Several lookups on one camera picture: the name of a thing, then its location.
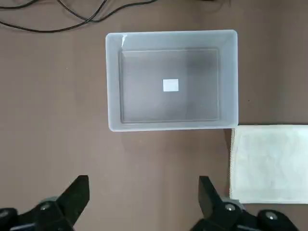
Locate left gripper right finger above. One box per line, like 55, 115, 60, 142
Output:
192, 175, 301, 231

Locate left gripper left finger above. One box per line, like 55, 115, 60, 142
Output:
0, 175, 90, 231

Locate cream-colored tablecloth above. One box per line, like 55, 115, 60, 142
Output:
227, 124, 308, 205

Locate clear plastic storage box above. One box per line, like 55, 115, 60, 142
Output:
105, 29, 240, 132

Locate small white paper label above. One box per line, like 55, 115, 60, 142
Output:
162, 78, 180, 92

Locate thin black table cable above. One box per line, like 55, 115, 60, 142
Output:
0, 0, 157, 33

